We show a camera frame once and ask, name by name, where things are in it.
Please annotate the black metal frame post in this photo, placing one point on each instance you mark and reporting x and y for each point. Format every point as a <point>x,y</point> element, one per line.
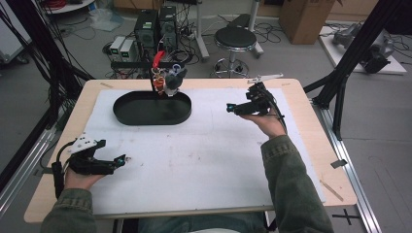
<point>356,48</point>
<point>32,32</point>

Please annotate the white round table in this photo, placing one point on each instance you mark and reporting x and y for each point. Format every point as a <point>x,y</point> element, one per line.
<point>74,7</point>

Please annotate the black T-shaped rack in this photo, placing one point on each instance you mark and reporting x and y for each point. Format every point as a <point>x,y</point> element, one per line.
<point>129,64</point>

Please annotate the person's left hand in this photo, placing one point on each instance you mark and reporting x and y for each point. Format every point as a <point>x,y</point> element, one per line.
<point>77,181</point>

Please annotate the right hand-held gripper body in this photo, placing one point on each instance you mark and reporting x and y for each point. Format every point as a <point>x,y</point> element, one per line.
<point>257,105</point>

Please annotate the black machine part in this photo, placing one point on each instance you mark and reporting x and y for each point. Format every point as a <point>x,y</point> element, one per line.
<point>377,59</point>

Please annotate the white power supply box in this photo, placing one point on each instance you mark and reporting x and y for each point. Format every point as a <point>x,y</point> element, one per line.
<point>116,47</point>
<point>128,50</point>

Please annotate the white metal stand leg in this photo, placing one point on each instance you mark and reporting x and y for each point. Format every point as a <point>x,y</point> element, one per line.
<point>201,39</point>
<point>254,13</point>

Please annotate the aluminium floor rail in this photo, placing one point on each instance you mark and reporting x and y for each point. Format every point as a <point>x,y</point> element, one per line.
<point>356,181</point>
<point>19,174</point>

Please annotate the grey machine part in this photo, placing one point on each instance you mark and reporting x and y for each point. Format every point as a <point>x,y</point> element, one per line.
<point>345,35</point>

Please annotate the white cabinet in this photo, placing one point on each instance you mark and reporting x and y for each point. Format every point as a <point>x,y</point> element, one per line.
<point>9,39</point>

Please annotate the brown cardboard box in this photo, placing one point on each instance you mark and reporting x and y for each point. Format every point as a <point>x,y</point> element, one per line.
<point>304,22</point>

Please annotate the black computer tower round fan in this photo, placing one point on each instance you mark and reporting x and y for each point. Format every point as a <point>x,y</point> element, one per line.
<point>168,29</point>

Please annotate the tan tape strip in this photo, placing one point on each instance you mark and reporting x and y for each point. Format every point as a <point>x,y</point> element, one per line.
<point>332,190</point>

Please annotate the black computer tower green label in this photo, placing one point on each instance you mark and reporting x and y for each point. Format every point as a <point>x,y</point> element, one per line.
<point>145,32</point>

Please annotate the black oval tray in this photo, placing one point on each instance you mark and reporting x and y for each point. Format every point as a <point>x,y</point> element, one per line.
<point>145,110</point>

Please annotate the clear plastic bag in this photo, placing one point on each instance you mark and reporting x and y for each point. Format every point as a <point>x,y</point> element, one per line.
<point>105,19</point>

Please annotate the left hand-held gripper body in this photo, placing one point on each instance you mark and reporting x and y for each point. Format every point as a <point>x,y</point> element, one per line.
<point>87,165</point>

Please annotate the white floor board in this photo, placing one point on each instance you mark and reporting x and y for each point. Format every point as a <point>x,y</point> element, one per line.
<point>336,58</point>

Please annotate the black tape cross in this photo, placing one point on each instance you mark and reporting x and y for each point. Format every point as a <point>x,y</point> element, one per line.
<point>346,216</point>

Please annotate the person's right hand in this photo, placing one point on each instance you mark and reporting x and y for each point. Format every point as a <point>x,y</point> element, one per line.
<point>268,124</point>

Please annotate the dark tape piece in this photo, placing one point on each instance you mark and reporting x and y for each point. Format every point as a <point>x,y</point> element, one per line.
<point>338,163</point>

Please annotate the white table mat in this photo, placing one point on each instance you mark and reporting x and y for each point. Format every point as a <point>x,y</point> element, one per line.
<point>194,161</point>

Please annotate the black round stool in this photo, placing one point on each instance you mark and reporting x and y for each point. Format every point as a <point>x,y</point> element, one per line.
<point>234,37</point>

